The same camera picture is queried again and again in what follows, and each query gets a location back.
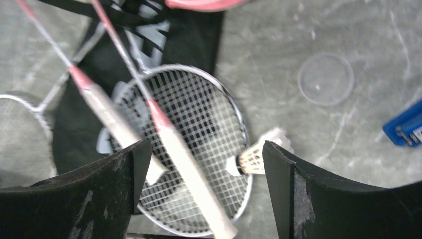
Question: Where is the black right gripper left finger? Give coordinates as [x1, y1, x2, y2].
[0, 140, 152, 239]

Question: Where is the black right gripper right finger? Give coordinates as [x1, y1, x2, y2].
[262, 141, 422, 239]

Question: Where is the white shuttlecock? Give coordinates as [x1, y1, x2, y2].
[225, 127, 294, 176]

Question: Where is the clear tube lid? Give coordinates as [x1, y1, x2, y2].
[297, 52, 355, 107]

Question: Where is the pink racket left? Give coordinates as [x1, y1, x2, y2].
[14, 0, 169, 185]

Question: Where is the pink racket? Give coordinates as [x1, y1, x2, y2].
[92, 0, 237, 239]
[14, 0, 169, 185]

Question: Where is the pink racket right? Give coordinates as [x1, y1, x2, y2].
[92, 0, 237, 239]

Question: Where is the white racket left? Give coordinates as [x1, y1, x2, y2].
[0, 91, 54, 142]

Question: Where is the white racket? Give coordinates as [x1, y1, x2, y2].
[0, 91, 54, 142]
[111, 71, 253, 238]

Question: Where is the white racket right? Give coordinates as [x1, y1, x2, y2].
[111, 71, 253, 238]

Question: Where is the black racket bag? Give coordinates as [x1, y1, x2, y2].
[48, 0, 225, 174]

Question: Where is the pink racket bag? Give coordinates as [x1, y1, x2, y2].
[164, 0, 249, 12]

